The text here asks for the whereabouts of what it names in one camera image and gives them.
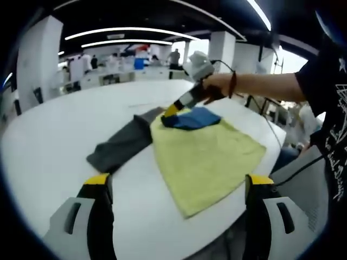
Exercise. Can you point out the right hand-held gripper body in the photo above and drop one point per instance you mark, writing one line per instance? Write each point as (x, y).
(199, 66)

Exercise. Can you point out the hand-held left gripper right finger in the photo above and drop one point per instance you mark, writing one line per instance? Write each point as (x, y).
(257, 216)

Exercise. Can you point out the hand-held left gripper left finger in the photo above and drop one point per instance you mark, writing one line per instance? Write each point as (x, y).
(101, 216)

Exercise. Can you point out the yellow blue grey garment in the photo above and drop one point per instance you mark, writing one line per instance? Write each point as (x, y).
(206, 154)

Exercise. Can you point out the person's right hand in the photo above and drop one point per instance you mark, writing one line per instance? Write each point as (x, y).
(217, 84)

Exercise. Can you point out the white square pillar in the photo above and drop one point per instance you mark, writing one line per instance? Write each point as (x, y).
(38, 59)
(222, 54)

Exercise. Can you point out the grey panel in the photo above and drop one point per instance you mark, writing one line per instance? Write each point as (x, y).
(303, 200)

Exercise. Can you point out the blue storage bin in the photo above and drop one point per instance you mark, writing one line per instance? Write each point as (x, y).
(138, 63)

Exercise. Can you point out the long curved ceiling light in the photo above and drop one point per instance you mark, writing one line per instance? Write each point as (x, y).
(135, 29)

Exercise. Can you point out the short curved ceiling light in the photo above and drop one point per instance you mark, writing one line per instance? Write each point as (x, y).
(127, 42)

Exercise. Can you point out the white cabinet row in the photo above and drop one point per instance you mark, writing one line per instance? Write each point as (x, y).
(114, 78)

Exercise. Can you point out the straight ceiling light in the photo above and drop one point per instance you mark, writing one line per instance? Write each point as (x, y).
(260, 13)

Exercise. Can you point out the ceiling air vent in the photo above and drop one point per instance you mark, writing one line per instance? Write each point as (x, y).
(115, 36)

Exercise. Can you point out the black board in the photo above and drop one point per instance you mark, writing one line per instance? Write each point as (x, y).
(38, 95)

